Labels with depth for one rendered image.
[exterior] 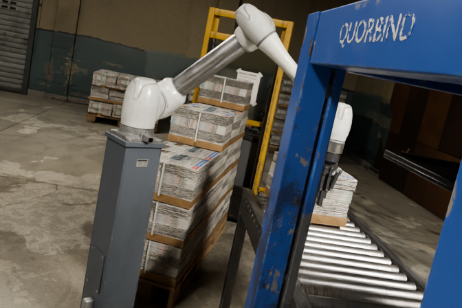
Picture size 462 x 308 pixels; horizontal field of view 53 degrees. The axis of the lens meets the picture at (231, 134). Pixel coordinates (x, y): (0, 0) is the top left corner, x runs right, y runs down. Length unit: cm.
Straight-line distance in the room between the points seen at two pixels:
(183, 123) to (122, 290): 120
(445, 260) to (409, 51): 23
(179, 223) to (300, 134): 175
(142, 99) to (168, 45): 744
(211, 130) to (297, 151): 214
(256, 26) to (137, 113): 64
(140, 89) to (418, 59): 167
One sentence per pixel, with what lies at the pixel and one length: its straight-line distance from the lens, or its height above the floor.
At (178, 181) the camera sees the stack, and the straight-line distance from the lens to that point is 253.
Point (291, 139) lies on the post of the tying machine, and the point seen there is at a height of 130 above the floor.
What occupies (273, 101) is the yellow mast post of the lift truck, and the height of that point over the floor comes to 116.
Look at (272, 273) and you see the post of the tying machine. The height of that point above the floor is 102.
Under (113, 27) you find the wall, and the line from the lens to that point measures 959.
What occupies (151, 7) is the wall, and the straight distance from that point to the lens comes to 954.
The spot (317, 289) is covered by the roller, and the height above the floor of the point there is 80.
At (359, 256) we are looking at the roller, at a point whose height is 79.
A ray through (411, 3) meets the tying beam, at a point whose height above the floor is 153.
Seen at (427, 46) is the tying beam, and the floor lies 148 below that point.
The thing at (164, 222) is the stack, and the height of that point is 49.
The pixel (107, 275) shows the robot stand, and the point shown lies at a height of 37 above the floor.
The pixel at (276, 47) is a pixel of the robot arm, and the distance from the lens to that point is 198.
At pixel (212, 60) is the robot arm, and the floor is 141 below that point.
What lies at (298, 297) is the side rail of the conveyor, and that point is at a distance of 144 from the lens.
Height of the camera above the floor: 143
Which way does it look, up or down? 9 degrees down
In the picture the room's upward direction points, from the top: 11 degrees clockwise
